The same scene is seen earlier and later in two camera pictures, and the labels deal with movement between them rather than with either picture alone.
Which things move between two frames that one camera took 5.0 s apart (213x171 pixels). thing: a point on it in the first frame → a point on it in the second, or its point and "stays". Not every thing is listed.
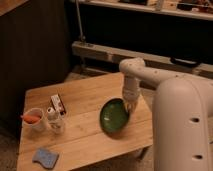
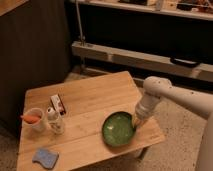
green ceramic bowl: [113, 116] → [118, 129]
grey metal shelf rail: [117, 55] stays
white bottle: [55, 121] stays
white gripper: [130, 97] → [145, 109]
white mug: [38, 125] stays
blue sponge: [46, 158] stays
